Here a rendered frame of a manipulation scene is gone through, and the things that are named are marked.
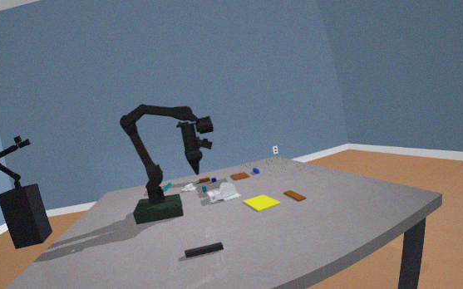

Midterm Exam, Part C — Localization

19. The orange flat rectangular plate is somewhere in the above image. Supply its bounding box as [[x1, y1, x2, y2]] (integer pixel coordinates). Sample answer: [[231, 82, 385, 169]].
[[230, 173, 250, 180]]

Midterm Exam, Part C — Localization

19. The brown flat bar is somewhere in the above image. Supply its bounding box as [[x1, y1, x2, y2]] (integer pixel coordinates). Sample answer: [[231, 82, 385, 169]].
[[283, 190, 307, 201]]

